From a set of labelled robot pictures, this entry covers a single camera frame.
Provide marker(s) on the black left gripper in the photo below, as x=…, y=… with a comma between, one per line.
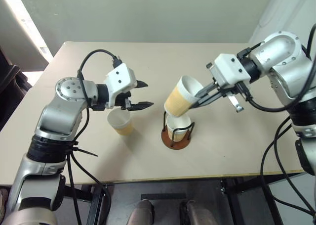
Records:
x=123, y=102

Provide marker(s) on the tan and white paper cup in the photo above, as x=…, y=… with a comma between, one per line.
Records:
x=176, y=99
x=118, y=118
x=177, y=123

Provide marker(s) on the silver metal bracket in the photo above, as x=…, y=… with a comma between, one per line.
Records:
x=234, y=103

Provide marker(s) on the dark grey rounded shape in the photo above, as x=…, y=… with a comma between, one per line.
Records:
x=140, y=213
x=197, y=215

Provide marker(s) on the dark brown furniture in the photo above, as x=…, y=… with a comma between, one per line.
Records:
x=10, y=86

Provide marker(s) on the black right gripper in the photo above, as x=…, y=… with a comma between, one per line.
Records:
x=232, y=88

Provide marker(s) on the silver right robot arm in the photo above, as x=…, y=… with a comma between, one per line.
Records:
x=284, y=61

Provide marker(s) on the black metal table frame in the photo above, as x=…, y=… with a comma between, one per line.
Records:
x=247, y=185

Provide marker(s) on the black zip tie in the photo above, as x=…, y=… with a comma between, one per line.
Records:
x=86, y=152

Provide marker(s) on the black flat bar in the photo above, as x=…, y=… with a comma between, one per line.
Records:
x=163, y=196

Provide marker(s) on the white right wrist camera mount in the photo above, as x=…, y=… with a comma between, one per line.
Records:
x=229, y=66

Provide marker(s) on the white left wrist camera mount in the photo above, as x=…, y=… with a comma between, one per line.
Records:
x=121, y=76

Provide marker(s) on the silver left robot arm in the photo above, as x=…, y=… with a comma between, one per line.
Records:
x=59, y=116

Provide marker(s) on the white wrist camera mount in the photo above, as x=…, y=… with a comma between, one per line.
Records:
x=229, y=66
x=121, y=76

